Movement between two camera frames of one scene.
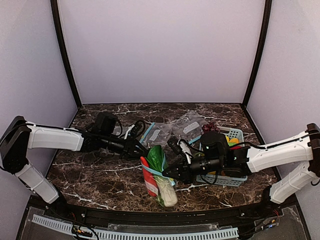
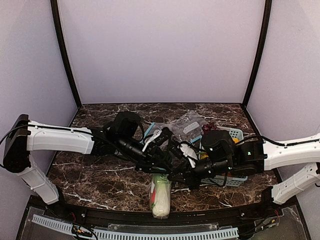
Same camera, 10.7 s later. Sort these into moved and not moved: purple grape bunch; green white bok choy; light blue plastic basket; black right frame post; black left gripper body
Moved: black left gripper body; green white bok choy
Not moved: purple grape bunch; black right frame post; light blue plastic basket
